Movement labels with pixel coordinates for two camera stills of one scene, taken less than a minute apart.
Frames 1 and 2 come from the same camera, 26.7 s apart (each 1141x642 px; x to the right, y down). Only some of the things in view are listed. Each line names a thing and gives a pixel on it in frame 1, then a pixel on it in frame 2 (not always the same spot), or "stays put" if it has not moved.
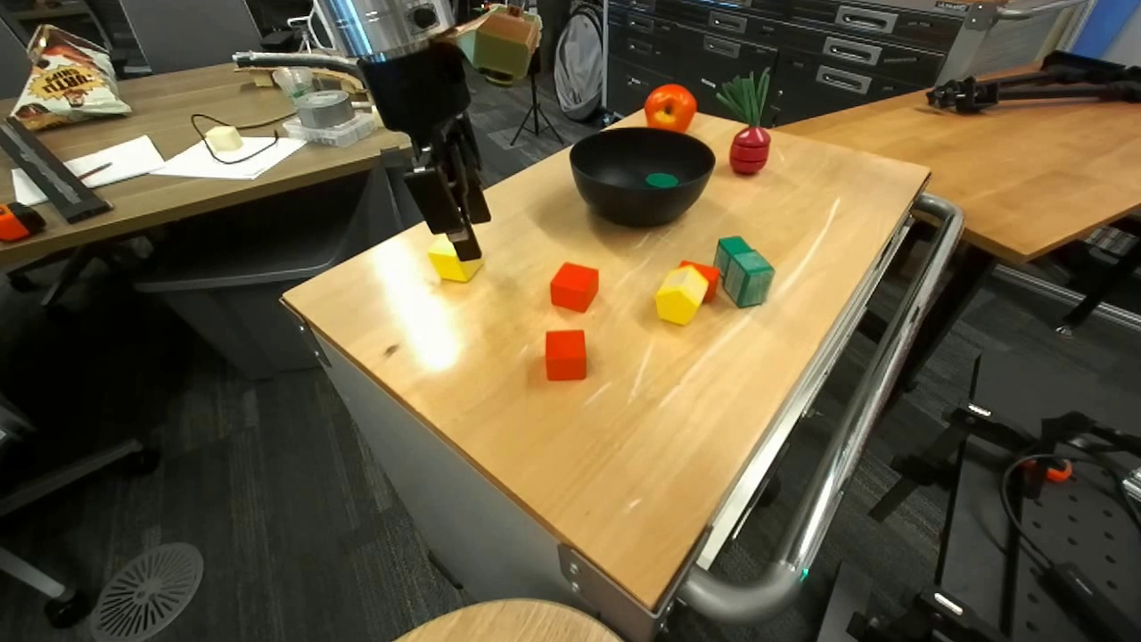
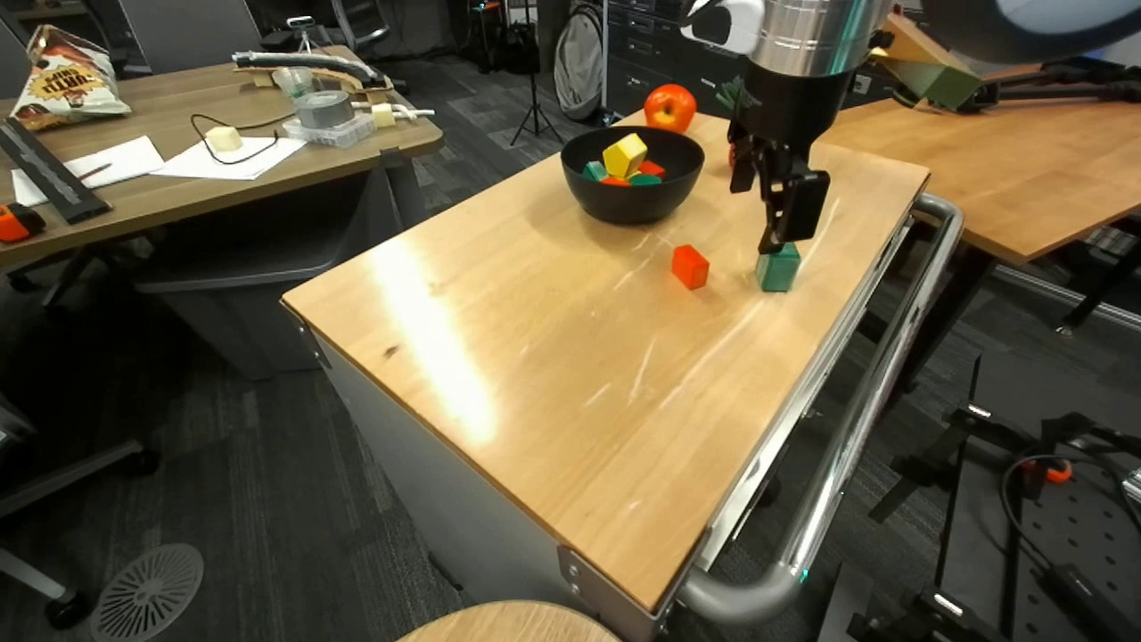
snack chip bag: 64,79 stays put
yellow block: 678,295 -> 625,153
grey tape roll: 324,108 stays put
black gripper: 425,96 -> 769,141
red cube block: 565,354 -> 648,167
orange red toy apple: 671,108 stays put
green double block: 740,270 -> 777,270
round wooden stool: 522,618 stays put
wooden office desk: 196,141 stays put
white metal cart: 647,380 stays put
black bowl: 639,175 stays put
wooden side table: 1024,171 stays put
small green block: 662,180 -> 597,167
